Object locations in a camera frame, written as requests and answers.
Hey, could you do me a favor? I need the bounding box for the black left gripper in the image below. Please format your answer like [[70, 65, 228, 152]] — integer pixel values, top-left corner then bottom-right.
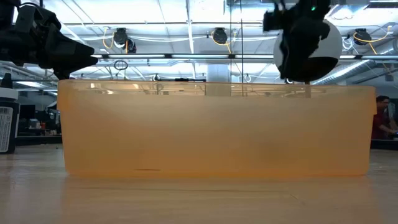
[[0, 4, 99, 80]]

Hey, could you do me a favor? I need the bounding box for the white globe lamp black base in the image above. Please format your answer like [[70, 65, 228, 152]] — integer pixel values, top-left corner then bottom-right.
[[272, 18, 343, 99]]

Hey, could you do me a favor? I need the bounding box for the ceiling cable reel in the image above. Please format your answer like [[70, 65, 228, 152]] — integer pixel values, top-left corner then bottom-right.
[[211, 27, 229, 45], [112, 27, 137, 54], [353, 27, 373, 46]]

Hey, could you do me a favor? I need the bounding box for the person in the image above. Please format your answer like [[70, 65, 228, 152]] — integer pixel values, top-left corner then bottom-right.
[[371, 95, 398, 141]]

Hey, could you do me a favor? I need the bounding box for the ceiling light strip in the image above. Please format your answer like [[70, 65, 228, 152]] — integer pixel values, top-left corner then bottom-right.
[[91, 53, 398, 60]]

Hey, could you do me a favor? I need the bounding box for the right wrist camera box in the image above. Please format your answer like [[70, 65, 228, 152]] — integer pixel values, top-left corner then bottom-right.
[[262, 11, 282, 32]]

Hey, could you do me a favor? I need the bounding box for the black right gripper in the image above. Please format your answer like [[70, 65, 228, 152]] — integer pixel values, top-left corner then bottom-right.
[[278, 0, 332, 82]]

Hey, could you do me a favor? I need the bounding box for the orange translucent plastic bin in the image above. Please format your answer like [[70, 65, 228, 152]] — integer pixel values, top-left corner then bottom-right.
[[57, 78, 377, 179]]

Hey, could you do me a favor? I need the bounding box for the silver ceiling duct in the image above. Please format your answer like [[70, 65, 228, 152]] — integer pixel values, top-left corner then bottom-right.
[[310, 46, 398, 85]]

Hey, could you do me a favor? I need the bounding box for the large black-capped food coloring bottle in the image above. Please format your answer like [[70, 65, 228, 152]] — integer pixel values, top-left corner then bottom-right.
[[0, 73, 21, 155]]

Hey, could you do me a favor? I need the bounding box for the cluttered black desk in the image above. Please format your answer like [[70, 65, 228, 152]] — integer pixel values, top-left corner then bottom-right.
[[17, 99, 63, 146]]

